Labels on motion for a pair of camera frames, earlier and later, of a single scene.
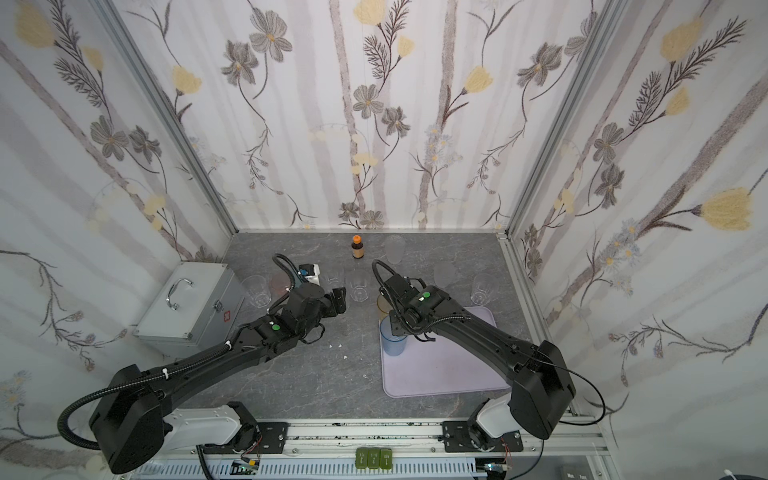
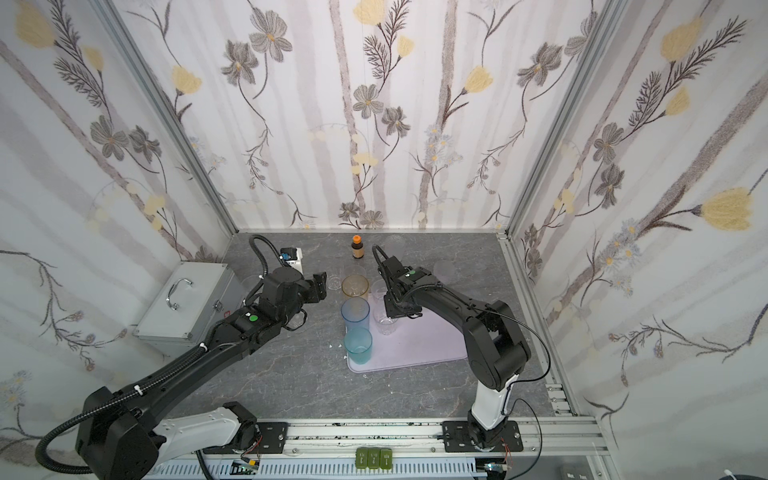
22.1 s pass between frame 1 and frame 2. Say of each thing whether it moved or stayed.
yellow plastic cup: moved
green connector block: stayed
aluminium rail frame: stayed
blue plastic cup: moved
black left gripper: moved
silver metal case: stayed
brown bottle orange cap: stayed
